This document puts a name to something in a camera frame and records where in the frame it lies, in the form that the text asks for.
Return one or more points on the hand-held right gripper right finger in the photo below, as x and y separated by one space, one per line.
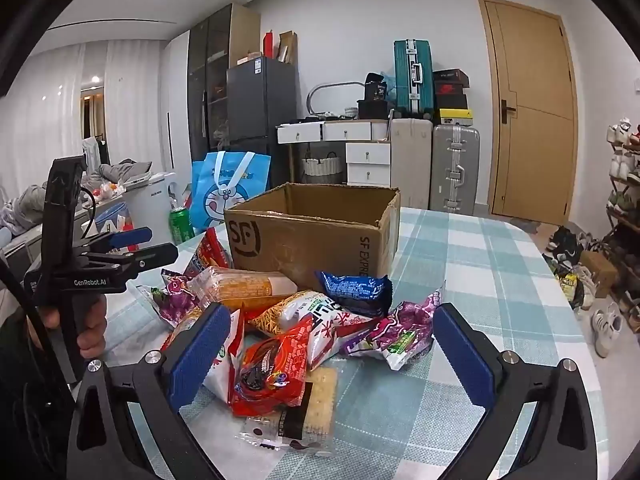
465 355

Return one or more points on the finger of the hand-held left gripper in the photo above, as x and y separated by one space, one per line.
160 252
132 235

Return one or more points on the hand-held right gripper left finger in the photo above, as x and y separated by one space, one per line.
200 355

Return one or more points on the white snack packet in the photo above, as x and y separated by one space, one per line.
225 375

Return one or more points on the purple snack packet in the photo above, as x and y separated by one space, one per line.
175 300
400 332

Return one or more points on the red triangular snack bag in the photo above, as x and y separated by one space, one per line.
210 255

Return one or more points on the red cookie packet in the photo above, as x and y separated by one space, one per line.
275 375

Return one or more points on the orange bread packet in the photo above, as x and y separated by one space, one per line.
245 287

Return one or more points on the noodle print snack packet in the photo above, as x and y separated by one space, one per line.
300 310

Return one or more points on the blue cookie packet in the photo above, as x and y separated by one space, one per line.
355 290

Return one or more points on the clear cracker packet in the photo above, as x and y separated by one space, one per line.
320 410

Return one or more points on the brown cardboard box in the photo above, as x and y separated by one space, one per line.
300 245

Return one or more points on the person's left hand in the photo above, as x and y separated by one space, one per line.
95 330

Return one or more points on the green packet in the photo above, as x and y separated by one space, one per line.
181 227

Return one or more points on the white appliance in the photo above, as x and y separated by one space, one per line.
150 205

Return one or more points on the grey clothes pile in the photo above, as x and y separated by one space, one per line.
30 205

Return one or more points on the blue cartoon tote bag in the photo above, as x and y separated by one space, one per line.
225 195

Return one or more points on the white curtain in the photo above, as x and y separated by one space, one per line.
130 110

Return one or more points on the pile of shoes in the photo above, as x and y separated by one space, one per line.
565 255

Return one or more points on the white sneaker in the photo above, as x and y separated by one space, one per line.
607 330

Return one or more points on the small cardboard box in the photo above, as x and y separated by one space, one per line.
600 270

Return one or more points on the dark grey refrigerator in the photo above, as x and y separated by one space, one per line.
260 100

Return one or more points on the white woven basket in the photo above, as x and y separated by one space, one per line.
322 167

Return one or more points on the silver suitcase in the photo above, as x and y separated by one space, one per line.
455 170

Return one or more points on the dark glass cabinet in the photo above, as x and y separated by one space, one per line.
210 60

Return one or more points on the shoe rack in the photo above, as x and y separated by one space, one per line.
625 240

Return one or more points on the beige suitcase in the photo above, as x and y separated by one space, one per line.
410 160

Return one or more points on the white drawer desk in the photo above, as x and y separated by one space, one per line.
345 132

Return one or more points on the black yellow shoe box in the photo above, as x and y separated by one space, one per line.
454 110

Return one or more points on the wooden door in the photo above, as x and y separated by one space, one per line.
535 110

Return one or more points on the black bag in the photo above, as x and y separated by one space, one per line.
372 105

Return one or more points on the red black shoe box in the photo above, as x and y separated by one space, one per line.
450 90

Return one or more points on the teal suitcase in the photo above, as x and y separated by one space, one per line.
405 80

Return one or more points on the oval metal frame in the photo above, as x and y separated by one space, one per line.
309 100

